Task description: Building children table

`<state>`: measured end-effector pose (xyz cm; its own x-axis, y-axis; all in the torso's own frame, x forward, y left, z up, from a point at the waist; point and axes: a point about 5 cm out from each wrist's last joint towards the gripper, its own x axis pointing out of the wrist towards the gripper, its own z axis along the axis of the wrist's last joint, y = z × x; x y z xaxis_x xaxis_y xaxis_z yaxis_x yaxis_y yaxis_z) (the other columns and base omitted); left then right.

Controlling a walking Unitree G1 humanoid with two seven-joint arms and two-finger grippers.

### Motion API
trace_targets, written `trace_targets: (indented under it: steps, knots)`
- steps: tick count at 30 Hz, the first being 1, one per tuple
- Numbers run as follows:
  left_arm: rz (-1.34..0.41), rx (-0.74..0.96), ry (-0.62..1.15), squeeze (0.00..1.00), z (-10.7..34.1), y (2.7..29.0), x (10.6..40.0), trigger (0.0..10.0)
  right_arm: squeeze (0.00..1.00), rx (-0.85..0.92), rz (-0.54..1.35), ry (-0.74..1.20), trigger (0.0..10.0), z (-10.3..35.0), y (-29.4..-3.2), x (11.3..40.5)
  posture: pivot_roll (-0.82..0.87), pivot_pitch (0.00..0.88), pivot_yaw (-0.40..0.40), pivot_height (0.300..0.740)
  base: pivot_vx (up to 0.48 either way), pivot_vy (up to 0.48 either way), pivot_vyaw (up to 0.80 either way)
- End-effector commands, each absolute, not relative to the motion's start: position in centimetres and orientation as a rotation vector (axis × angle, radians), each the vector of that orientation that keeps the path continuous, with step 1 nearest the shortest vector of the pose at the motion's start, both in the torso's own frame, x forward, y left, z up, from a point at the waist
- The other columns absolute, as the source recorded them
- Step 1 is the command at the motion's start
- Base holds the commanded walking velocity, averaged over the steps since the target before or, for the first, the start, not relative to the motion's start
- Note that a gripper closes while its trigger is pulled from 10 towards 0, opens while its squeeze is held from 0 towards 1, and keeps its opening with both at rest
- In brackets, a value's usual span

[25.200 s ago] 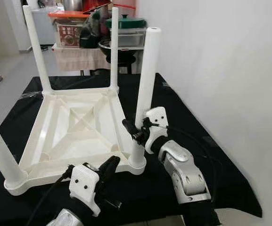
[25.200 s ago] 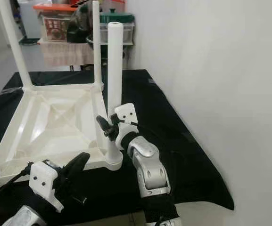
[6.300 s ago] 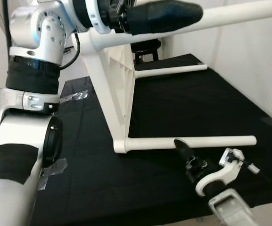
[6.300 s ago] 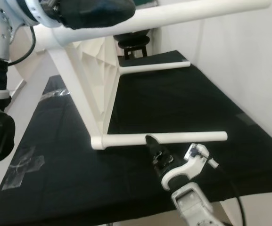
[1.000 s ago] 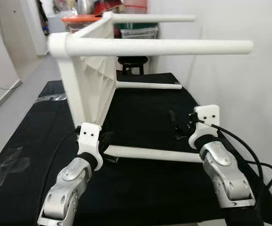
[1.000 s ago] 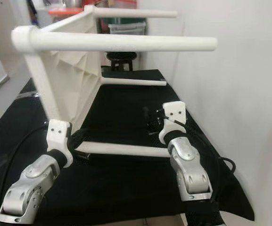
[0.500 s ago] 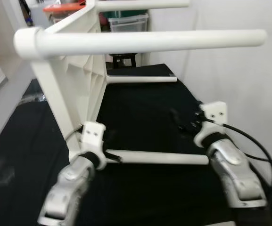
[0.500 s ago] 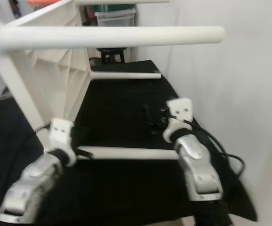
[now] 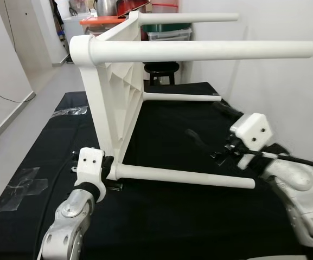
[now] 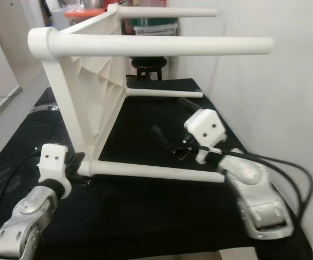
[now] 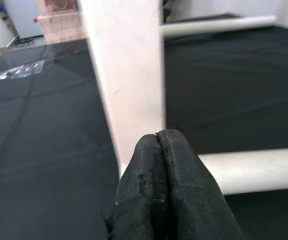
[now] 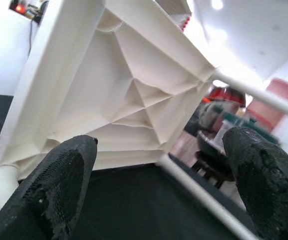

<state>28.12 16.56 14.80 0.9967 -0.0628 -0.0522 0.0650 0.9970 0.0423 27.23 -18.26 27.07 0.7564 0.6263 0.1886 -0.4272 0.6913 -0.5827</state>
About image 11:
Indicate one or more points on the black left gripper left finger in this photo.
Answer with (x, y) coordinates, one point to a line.
(141, 200)

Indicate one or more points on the white box appliance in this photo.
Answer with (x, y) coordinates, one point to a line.
(25, 17)

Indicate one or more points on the white plastic table leg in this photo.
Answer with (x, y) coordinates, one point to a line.
(218, 25)
(253, 170)

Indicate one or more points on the small black floor object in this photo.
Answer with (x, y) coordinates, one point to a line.
(24, 41)

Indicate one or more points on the white plastic table top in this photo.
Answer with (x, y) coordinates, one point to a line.
(126, 75)

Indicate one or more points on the beige covered side table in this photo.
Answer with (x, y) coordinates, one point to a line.
(61, 27)

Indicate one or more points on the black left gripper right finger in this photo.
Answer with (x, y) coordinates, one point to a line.
(198, 205)

